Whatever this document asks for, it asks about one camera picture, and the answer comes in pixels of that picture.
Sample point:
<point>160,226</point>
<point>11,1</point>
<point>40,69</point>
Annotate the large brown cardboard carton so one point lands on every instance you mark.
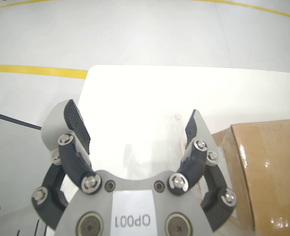
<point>270,173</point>

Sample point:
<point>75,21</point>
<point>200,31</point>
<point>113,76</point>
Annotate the white panel with black edge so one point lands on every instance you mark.
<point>9,163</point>

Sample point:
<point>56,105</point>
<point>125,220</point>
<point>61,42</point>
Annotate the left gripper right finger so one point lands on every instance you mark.
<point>195,159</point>

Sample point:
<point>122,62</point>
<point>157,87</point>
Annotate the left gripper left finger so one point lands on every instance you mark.
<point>71,159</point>

